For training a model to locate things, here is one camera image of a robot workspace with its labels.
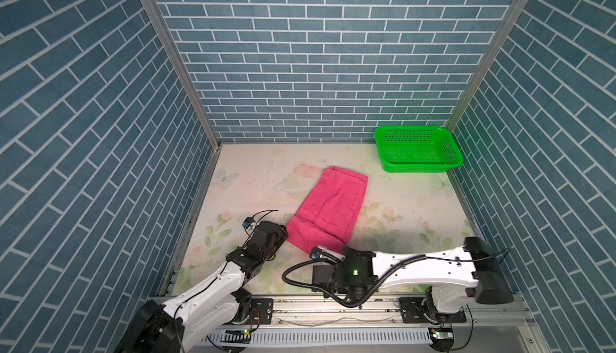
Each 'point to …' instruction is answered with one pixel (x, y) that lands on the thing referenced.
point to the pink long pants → (325, 220)
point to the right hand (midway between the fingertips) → (348, 259)
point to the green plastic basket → (416, 149)
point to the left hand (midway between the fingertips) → (291, 231)
